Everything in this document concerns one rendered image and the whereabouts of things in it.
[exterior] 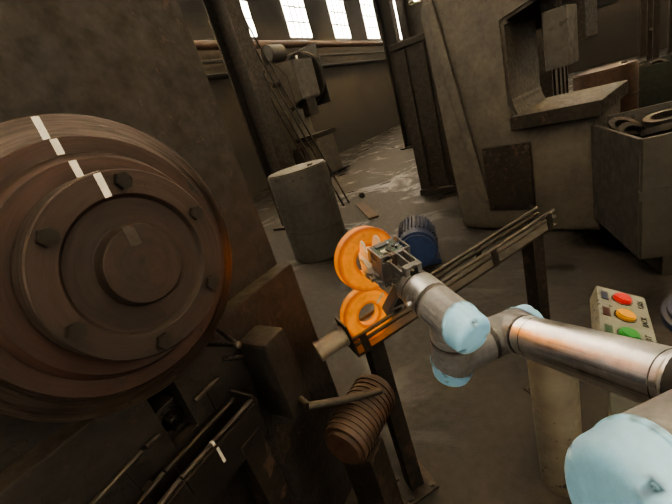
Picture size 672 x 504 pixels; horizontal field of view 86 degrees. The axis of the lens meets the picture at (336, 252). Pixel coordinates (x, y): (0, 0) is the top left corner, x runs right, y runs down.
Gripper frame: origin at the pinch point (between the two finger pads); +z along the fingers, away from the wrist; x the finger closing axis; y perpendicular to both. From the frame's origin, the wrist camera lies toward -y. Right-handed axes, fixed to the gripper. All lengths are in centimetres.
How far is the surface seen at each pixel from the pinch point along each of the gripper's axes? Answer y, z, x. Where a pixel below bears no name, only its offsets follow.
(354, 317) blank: -21.8, 2.8, 4.3
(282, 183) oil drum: -73, 236, -46
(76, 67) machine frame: 47, 27, 41
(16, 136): 41, 0, 49
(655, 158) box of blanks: -33, 19, -166
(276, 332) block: -13.8, 2.3, 25.4
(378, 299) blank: -20.1, 3.2, -4.0
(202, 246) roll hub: 18.7, -4.9, 32.9
